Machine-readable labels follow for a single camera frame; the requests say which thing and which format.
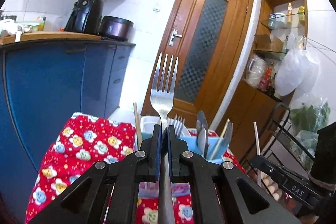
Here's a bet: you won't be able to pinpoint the steel spoon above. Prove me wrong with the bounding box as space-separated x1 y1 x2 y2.
197 110 209 158

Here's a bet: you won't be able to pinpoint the beige wooden chopstick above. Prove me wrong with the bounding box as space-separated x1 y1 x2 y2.
133 102 142 148

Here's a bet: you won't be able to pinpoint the large steel fork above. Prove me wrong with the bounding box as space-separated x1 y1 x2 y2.
223 122 234 145

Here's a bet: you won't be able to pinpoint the blue kitchen base cabinet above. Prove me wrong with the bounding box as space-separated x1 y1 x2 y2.
1 39 133 223

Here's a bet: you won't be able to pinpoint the eggs in rack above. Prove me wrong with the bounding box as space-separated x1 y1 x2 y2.
261 172 283 201

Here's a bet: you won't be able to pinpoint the light blue utensil box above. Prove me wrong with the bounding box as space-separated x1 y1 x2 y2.
135 131 232 200

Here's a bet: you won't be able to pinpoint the red smiley flower tablecloth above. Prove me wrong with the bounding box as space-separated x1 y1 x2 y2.
24 112 247 224

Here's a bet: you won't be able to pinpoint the white plastic tub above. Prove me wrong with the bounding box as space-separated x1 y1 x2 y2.
140 116 191 139

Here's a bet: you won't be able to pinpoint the white plastic bag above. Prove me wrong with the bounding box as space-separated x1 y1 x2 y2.
275 49 320 96

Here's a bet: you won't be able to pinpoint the clear bag of goods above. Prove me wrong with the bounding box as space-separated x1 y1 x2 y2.
245 55 267 88

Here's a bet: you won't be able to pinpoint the wooden door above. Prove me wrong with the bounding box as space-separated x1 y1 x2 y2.
155 0 253 128

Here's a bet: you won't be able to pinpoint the dark rice cooker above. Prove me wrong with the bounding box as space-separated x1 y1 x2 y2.
98 15 134 42

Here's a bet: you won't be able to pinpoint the wooden shelf cabinet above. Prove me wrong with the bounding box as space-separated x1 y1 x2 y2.
219 0 307 165

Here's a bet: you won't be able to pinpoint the black air fryer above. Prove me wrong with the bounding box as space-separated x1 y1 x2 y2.
64 0 104 35

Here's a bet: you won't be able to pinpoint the black wire rack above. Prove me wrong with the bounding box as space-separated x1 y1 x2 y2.
241 103 336 204

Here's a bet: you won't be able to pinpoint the steel door handle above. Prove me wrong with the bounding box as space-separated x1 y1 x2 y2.
169 29 183 46

